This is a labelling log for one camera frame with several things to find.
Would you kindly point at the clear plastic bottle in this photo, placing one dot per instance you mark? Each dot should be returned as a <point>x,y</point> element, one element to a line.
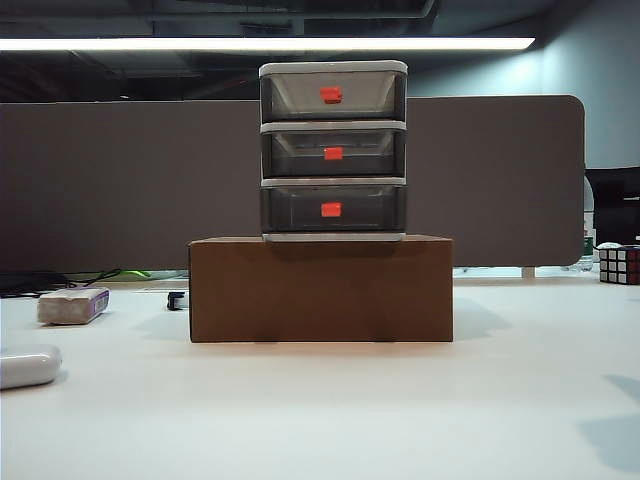
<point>588,235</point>

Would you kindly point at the white earphone case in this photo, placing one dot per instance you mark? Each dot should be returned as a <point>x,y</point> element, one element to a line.
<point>25,366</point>

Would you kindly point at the black monitor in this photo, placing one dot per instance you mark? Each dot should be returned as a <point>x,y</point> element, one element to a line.
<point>617,205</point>

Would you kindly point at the small black clip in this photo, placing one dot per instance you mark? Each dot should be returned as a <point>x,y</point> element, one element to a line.
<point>174,301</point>

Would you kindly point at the Rubik's cube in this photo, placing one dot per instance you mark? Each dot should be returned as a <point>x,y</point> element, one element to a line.
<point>620,265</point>

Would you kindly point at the smoky drawer with inner rail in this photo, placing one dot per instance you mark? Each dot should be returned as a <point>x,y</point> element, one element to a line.
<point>300,162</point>

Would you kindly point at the green object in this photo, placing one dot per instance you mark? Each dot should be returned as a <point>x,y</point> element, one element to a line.
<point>134,273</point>

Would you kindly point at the grey desk partition panel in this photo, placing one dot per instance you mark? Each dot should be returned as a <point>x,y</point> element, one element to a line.
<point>125,185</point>

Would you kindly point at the brown cardboard box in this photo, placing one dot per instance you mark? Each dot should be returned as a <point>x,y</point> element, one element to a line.
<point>320,292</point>

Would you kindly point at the smoky drawer, light interior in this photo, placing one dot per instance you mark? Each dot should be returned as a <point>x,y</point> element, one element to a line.
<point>295,95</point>

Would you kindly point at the white partition foot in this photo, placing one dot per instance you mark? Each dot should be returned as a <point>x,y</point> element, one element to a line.
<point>527,272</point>

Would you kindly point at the long ceiling light strip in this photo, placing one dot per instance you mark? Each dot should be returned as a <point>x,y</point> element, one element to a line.
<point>250,43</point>

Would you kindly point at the white plastic drawer cabinet frame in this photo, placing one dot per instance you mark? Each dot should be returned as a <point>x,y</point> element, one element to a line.
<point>332,65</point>

